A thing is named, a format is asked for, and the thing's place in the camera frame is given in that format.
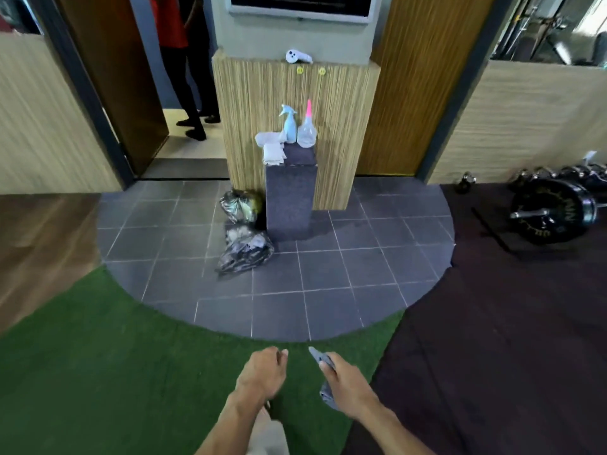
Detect person's left hand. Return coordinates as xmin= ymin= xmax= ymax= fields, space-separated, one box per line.
xmin=235 ymin=346 xmax=289 ymax=404

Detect person's right hand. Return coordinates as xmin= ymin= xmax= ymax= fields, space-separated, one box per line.
xmin=318 ymin=353 xmax=381 ymax=421

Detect grey cleaning cloth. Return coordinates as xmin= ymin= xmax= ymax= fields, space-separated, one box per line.
xmin=308 ymin=346 xmax=340 ymax=411

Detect person's right forearm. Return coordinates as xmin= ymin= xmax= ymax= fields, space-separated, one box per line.
xmin=355 ymin=403 xmax=437 ymax=455

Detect person's left forearm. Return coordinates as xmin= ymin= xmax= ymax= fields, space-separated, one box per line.
xmin=194 ymin=392 xmax=269 ymax=455

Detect olive green trousers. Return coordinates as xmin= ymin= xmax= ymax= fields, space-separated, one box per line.
xmin=245 ymin=406 xmax=291 ymax=455

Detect dark shiny plastic bag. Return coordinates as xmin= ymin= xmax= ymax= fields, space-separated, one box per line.
xmin=216 ymin=225 xmax=276 ymax=276

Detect green artificial turf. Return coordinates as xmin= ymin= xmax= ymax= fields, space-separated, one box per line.
xmin=0 ymin=265 xmax=407 ymax=455

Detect grey stool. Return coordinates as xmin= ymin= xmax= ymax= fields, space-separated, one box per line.
xmin=264 ymin=142 xmax=319 ymax=241

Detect white cloth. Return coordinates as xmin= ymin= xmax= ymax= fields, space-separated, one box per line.
xmin=254 ymin=131 xmax=288 ymax=166

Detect small black object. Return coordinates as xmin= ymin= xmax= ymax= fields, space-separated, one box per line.
xmin=454 ymin=171 xmax=478 ymax=195

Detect clear spray bottle pink nozzle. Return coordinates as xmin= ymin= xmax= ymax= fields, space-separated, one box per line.
xmin=297 ymin=99 xmax=317 ymax=149

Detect blue spray bottle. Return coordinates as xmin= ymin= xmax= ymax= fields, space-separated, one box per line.
xmin=278 ymin=104 xmax=298 ymax=144

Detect wooden slatted counter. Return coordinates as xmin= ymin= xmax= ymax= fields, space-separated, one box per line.
xmin=211 ymin=47 xmax=382 ymax=212

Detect chrome barbell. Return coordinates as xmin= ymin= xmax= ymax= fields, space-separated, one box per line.
xmin=509 ymin=201 xmax=607 ymax=221

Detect black weight plate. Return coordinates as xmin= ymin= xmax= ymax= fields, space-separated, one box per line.
xmin=510 ymin=177 xmax=599 ymax=246

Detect brown wooden door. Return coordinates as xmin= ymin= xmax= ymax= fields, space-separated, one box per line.
xmin=357 ymin=0 xmax=498 ymax=177
xmin=51 ymin=0 xmax=170 ymax=178

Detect wall-mounted framed screen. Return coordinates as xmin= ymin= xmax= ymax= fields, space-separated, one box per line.
xmin=228 ymin=0 xmax=383 ymax=25

